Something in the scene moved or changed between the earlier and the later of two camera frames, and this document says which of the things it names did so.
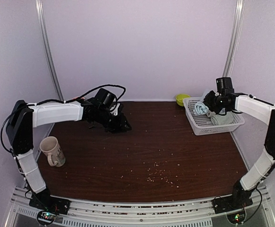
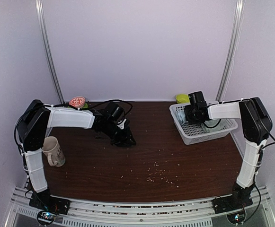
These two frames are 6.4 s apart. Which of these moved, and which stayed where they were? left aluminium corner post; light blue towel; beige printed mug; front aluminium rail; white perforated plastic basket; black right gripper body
Moved: white perforated plastic basket; light blue towel; black right gripper body
Stayed: beige printed mug; front aluminium rail; left aluminium corner post
